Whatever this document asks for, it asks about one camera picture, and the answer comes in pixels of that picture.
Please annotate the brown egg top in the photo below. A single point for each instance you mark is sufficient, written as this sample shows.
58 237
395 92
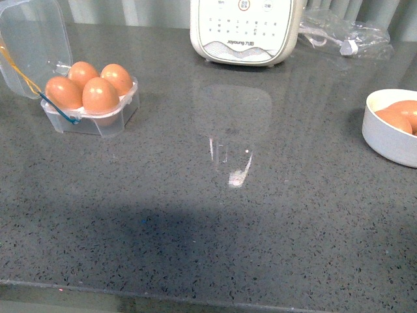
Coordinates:
99 96

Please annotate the brown egg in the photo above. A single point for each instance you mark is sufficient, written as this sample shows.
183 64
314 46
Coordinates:
395 119
408 108
99 96

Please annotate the brown egg box back right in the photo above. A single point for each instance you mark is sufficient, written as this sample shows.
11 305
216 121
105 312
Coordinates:
119 77

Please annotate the brown egg box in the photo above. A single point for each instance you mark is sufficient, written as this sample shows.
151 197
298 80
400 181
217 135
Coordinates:
119 77
81 72
64 93

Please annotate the brown egg box back left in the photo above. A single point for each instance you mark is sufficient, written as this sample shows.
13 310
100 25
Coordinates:
81 72

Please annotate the brown egg box front left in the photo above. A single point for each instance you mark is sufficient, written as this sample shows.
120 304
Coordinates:
64 93

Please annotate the brown egg left in bowl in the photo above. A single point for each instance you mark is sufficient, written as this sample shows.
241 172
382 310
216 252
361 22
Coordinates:
395 119

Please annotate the clear plastic egg box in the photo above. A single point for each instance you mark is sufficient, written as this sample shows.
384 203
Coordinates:
34 49

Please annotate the brown egg front in bowl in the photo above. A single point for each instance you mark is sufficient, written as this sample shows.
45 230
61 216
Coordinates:
408 108

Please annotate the white soy milk maker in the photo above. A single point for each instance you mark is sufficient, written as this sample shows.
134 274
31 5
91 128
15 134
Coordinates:
254 33

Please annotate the clear plastic bag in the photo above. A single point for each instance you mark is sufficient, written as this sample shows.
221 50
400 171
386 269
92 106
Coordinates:
325 32

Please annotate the white bowl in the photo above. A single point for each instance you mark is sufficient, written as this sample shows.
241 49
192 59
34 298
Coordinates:
386 140

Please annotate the grey curtain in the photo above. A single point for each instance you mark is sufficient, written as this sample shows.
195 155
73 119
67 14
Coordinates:
398 18

